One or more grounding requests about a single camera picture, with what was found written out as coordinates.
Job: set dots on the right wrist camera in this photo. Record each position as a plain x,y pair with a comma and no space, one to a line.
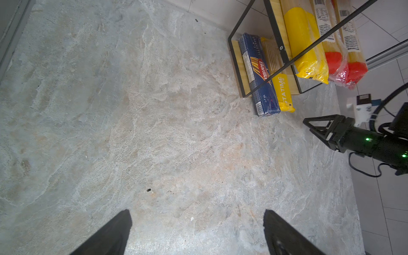
363,107

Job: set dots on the dark blue pasta box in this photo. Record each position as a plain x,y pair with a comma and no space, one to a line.
264,98

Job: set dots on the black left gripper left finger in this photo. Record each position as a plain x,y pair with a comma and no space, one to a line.
111,239

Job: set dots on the yellow kraft pasta pack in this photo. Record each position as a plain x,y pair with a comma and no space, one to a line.
302,31

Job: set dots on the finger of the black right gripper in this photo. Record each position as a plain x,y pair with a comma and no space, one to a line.
324,127

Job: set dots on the red spaghetti pack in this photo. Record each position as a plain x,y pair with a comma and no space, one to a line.
334,48
356,66

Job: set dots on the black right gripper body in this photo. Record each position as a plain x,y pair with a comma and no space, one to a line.
388,149

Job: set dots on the red spaghetti pack top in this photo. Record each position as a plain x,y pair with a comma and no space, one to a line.
334,48

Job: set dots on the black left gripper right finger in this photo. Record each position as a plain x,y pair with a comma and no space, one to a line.
283,239

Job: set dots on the yellow pastatime pasta pack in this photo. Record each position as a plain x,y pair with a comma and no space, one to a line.
280,81

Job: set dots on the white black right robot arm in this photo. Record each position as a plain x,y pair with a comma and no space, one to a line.
398,127

